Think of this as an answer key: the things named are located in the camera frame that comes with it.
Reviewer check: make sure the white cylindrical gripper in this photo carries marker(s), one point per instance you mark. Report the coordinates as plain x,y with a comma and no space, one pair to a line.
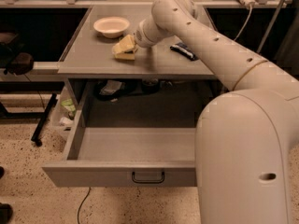
140,37

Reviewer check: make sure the green and yellow sponge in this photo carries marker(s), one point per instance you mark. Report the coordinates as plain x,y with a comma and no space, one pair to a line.
124,55

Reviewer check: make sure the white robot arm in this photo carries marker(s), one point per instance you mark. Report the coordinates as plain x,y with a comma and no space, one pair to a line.
243,137

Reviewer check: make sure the grey open top drawer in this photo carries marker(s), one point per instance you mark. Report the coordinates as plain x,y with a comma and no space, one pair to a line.
136,133

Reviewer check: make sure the white bowl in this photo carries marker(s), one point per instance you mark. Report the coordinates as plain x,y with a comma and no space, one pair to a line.
111,27

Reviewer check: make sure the clear plastic bin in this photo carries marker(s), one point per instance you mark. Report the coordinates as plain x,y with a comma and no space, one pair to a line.
62,115

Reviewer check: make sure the black chair base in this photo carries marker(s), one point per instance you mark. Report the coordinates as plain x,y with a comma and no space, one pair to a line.
41,116

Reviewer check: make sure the dark office chair seat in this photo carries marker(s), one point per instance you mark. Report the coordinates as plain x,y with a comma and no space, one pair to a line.
12,59

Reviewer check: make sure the metal tripod pole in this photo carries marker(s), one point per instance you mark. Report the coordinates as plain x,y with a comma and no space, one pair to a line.
274,19

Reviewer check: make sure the black drawer handle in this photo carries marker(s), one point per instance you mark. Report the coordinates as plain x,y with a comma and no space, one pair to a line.
148,177

